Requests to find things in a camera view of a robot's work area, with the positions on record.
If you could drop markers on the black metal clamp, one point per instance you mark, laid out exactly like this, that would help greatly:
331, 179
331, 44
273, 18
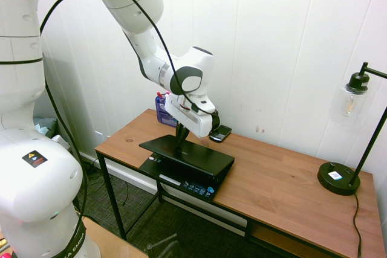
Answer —
169, 247

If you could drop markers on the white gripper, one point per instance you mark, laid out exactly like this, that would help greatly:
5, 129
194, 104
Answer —
193, 123

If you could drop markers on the black desk lamp glass shade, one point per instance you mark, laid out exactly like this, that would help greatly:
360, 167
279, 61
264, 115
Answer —
338, 179

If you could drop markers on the wooden desk black metal frame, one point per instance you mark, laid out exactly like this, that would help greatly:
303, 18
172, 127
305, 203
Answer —
287, 185

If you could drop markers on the white marker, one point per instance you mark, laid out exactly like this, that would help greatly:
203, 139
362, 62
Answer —
166, 98

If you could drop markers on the teal cloth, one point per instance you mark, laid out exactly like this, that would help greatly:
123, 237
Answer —
45, 125

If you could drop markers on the white wall outlet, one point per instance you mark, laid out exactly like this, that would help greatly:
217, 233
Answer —
99, 135

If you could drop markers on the black laptop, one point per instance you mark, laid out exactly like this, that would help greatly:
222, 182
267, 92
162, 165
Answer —
196, 155

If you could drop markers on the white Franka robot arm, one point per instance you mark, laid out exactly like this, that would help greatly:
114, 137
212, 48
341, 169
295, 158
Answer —
30, 179

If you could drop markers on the purple pen holder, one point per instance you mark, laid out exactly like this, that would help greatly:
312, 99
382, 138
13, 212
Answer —
161, 117

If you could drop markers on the grey sparkly block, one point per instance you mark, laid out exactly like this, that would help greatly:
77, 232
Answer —
62, 142

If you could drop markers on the red capped marker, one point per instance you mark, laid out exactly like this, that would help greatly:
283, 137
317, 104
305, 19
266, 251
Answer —
158, 94

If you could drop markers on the grey panel board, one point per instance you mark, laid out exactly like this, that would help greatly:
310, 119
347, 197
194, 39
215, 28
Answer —
42, 110

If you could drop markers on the black mobile phone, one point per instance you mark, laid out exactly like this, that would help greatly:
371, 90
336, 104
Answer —
222, 133

